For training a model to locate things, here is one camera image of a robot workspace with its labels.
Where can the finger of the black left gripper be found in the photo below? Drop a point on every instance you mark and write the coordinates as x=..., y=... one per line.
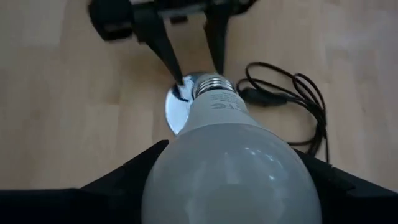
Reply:
x=155, y=37
x=217, y=37

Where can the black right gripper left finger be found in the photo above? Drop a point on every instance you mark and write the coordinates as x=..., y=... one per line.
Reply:
x=77, y=208

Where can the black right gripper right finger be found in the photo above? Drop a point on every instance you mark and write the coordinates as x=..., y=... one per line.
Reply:
x=357, y=202

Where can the chrome lamp socket base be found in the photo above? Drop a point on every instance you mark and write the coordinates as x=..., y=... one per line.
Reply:
x=177, y=109

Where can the white frosted lightbulb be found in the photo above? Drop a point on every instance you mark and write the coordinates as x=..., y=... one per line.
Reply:
x=230, y=174

